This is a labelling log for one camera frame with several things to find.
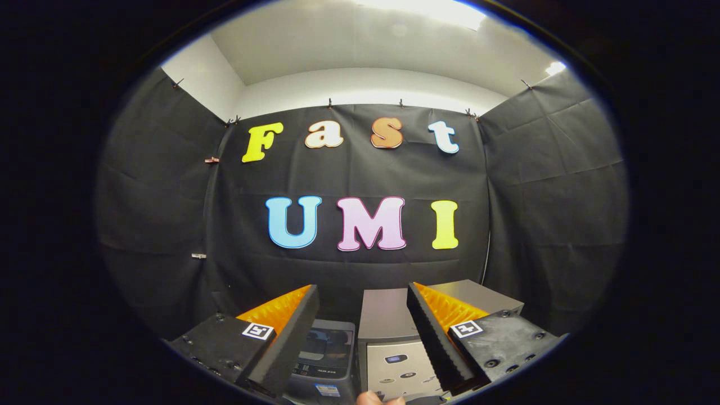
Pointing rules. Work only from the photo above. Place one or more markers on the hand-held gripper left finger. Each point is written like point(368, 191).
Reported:
point(284, 349)

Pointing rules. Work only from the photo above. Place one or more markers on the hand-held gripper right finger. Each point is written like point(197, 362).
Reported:
point(436, 343)

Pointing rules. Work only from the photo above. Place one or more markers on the dark grey washing machine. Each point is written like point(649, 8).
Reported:
point(326, 343)

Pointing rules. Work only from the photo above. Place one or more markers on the black backdrop cloth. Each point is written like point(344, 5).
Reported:
point(360, 270)

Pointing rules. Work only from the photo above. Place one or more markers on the row of black clips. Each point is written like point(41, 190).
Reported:
point(330, 104)

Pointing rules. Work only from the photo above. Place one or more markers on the small ceiling light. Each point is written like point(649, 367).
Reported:
point(554, 68)

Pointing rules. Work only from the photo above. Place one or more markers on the ceiling light panel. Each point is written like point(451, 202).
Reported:
point(427, 10)

